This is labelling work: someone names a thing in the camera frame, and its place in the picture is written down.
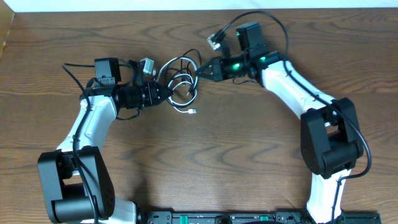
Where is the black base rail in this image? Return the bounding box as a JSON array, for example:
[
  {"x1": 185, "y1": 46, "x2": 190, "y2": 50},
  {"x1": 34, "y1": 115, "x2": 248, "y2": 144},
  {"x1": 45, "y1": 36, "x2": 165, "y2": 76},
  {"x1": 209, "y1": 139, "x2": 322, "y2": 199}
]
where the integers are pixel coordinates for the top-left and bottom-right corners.
[{"x1": 136, "y1": 210, "x2": 382, "y2": 224}]

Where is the right camera cable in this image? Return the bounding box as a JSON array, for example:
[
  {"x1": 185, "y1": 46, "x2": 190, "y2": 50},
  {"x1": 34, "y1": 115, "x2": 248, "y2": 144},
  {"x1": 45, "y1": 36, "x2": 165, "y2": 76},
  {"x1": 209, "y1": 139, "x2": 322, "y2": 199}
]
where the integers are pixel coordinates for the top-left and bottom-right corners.
[{"x1": 217, "y1": 11, "x2": 373, "y2": 224}]

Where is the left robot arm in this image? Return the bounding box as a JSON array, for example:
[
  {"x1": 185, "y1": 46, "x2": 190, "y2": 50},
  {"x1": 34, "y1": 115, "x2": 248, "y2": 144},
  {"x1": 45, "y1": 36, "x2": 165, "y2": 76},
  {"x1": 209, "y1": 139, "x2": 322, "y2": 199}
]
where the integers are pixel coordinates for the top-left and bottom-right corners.
[{"x1": 37, "y1": 57, "x2": 172, "y2": 223}]

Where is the white usb cable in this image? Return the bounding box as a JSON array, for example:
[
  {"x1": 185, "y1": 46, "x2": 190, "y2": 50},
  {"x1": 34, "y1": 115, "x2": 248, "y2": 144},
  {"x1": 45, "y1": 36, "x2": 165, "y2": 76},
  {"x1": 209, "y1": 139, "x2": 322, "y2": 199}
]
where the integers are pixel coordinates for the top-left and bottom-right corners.
[{"x1": 155, "y1": 56, "x2": 199, "y2": 114}]

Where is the left camera cable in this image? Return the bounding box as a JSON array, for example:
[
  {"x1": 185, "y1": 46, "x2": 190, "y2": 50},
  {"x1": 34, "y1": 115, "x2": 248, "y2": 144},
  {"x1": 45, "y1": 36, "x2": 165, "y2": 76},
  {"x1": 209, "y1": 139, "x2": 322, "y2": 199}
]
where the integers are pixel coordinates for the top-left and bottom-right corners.
[{"x1": 62, "y1": 63, "x2": 100, "y2": 224}]

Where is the camera cable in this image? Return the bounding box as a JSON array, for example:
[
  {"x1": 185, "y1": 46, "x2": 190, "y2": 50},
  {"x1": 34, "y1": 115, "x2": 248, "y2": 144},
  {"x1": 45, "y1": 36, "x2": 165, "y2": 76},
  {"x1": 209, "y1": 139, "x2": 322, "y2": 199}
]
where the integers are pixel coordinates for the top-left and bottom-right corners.
[
  {"x1": 62, "y1": 63, "x2": 100, "y2": 224},
  {"x1": 217, "y1": 11, "x2": 373, "y2": 224}
]

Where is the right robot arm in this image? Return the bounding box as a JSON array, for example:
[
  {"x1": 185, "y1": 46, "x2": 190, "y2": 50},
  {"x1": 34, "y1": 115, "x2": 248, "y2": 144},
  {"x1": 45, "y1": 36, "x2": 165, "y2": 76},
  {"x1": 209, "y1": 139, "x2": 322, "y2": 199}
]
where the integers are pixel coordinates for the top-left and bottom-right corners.
[{"x1": 196, "y1": 22, "x2": 364, "y2": 223}]

